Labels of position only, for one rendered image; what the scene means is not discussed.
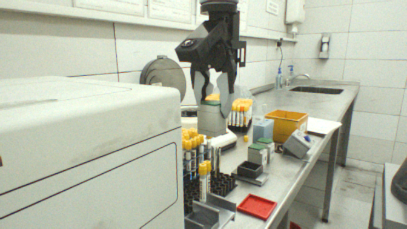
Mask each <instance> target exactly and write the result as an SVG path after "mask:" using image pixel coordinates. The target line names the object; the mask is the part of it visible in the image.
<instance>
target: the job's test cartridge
mask: <svg viewBox="0 0 407 229"><path fill-rule="evenodd" d="M220 108H221V106H217V107H213V106H208V105H204V104H201V105H200V107H198V108H197V133H198V134H202V135H205V136H211V137H214V138H216V137H218V136H220V135H222V134H225V133H226V128H227V119H224V118H223V115H222V113H221V111H220Z"/></svg>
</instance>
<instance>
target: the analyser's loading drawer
mask: <svg viewBox="0 0 407 229"><path fill-rule="evenodd" d="M236 211H237V202H236V201H232V200H230V199H227V198H224V197H221V196H218V195H216V194H214V193H210V192H206V202H205V203H204V204H201V202H197V201H194V200H193V210H192V212H191V213H190V214H188V215H187V216H186V217H184V223H185V229H223V228H224V226H226V225H227V224H228V223H229V222H230V221H233V222H235V221H236Z"/></svg>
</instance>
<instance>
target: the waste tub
mask: <svg viewBox="0 0 407 229"><path fill-rule="evenodd" d="M308 115H309V113H301V112H296V111H286V110H278V109H277V110H274V111H272V112H269V113H267V114H265V119H272V120H274V125H273V141H274V142H278V143H281V144H284V143H285V142H286V141H287V140H288V138H289V137H290V136H291V134H292V133H294V132H295V131H296V130H297V129H299V130H300V131H302V132H304V133H305V134H306V132H307V126H308Z"/></svg>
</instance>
